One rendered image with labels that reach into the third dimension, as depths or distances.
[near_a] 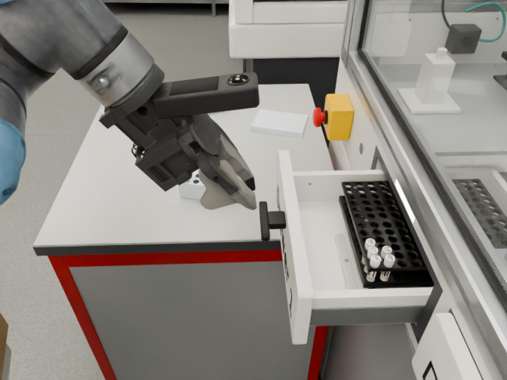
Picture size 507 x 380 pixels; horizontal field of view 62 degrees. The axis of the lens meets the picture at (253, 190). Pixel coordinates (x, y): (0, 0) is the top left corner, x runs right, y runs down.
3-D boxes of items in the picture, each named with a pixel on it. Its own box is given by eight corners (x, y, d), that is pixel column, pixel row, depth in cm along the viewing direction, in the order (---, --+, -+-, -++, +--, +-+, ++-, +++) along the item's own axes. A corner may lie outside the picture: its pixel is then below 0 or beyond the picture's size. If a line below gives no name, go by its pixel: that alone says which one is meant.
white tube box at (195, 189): (179, 197, 86) (177, 182, 84) (191, 172, 92) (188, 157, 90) (240, 203, 84) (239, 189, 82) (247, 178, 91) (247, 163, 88)
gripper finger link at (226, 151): (225, 189, 62) (183, 154, 57) (259, 170, 60) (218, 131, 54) (227, 205, 60) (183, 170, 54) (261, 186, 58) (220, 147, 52)
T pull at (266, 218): (261, 243, 58) (261, 236, 57) (258, 206, 63) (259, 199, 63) (287, 242, 58) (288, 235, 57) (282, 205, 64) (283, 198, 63)
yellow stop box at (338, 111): (324, 141, 87) (328, 110, 83) (319, 123, 93) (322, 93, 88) (349, 141, 87) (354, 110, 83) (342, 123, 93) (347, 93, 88)
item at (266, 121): (250, 131, 105) (250, 125, 104) (259, 114, 111) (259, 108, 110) (302, 139, 102) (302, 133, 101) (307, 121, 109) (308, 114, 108)
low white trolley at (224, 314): (118, 421, 125) (32, 245, 76) (150, 259, 172) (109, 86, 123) (315, 414, 126) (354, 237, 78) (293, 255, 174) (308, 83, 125)
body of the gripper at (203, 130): (175, 160, 58) (107, 94, 51) (225, 127, 55) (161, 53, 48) (169, 197, 52) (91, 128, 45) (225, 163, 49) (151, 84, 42)
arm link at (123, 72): (134, 20, 46) (118, 50, 39) (164, 54, 48) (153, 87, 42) (86, 60, 48) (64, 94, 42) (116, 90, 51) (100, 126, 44)
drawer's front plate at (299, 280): (293, 347, 55) (298, 295, 48) (275, 198, 77) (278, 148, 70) (306, 346, 55) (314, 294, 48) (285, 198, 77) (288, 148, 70)
